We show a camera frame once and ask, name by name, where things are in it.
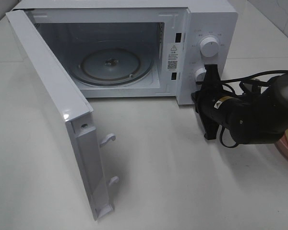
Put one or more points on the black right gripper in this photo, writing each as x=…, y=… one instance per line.
x=213, y=102

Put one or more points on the white microwave door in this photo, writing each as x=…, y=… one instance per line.
x=68, y=113

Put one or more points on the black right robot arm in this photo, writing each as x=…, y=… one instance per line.
x=254, y=109

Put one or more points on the lower white timer knob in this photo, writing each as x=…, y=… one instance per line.
x=199, y=74

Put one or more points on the upper white power knob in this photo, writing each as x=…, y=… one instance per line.
x=209, y=46

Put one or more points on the white microwave oven body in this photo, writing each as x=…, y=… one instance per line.
x=169, y=30

